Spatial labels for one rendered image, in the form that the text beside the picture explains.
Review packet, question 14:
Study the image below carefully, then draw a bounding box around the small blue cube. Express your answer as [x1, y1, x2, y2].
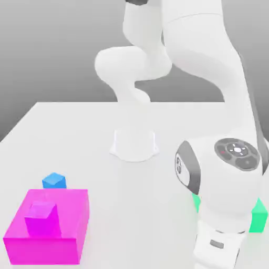
[42, 172, 67, 190]

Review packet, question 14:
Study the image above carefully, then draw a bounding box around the small purple cube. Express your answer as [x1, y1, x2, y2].
[24, 200, 63, 239]

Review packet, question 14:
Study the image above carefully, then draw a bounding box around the large magenta box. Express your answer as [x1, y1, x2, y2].
[2, 188, 90, 266]

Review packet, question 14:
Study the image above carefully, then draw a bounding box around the large green box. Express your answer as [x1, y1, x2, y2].
[192, 192, 269, 234]

